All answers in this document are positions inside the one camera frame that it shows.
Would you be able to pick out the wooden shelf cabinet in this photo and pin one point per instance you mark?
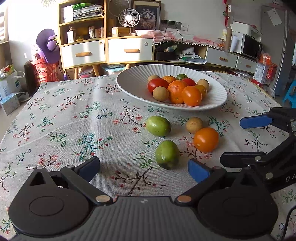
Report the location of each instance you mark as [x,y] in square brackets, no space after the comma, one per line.
[90,35]

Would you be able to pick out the white ribbed plate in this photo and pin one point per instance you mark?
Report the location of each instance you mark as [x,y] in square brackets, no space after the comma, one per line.
[133,82]

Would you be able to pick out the white desk fan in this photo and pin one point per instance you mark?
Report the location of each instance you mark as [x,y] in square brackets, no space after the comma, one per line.
[129,18]

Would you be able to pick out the floral tablecloth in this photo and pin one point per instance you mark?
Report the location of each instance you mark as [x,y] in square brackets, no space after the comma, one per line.
[70,121]

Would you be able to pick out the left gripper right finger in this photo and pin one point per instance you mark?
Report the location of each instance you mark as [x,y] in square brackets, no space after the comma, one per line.
[218,187]

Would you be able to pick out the low tv cabinet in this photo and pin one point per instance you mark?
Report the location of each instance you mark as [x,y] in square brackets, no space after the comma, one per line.
[178,52]

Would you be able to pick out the green fruit far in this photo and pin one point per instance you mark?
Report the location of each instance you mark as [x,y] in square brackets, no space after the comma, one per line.
[158,126]

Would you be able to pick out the purple plush toy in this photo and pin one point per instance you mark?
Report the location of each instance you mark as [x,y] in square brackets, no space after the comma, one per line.
[48,44]

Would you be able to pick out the large orange mandarin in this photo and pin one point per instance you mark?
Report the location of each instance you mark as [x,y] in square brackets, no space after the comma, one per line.
[175,91]

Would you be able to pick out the white cardboard box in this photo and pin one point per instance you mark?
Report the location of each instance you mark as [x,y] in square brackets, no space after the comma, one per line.
[11,84]

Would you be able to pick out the framed cat picture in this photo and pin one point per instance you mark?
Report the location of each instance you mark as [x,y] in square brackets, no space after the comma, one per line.
[150,14]

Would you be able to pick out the red drum box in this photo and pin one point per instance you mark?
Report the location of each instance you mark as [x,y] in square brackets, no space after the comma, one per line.
[45,72]

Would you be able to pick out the small orange mandarin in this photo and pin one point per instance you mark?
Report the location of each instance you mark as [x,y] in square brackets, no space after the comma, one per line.
[169,79]

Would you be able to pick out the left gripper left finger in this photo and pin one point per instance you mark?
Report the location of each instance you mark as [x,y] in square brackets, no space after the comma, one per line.
[68,187]

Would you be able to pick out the tan longan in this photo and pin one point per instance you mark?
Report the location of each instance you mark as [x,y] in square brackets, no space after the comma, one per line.
[194,124]
[160,94]
[204,83]

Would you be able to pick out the small red tomato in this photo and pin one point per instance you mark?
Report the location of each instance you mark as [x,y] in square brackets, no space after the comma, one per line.
[189,81]

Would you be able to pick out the green fruit near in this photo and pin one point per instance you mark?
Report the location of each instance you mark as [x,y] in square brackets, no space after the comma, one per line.
[167,155]

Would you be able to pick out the large red tomato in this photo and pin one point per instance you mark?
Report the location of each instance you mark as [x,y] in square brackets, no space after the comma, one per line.
[157,82]

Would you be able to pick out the small orange tomato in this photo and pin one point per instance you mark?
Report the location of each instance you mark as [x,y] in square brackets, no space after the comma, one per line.
[202,89]

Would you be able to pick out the white microwave oven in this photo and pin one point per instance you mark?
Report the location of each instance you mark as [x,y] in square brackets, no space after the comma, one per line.
[245,45]

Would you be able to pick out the green fruit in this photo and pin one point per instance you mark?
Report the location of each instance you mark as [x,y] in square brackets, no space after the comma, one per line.
[158,126]
[167,155]

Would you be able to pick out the dark green tomato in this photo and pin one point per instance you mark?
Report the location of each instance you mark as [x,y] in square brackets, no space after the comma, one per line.
[181,76]

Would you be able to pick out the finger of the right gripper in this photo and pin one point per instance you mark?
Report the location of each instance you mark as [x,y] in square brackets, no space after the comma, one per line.
[245,159]
[282,118]

